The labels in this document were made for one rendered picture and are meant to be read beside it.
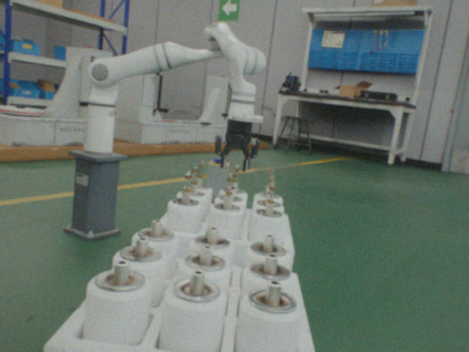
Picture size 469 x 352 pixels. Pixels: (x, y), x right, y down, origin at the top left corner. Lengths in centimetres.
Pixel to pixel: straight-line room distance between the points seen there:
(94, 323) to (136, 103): 331
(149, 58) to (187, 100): 620
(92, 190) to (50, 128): 173
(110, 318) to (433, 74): 567
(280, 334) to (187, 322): 13
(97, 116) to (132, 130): 236
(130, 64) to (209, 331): 108
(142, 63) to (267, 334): 111
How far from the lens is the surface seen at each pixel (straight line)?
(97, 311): 70
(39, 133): 326
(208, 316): 67
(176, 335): 68
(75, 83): 358
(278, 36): 690
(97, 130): 160
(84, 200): 163
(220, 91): 494
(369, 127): 622
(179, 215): 119
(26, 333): 111
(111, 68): 157
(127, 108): 400
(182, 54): 156
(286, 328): 67
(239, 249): 116
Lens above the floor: 55
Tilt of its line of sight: 9 degrees down
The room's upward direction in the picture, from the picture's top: 7 degrees clockwise
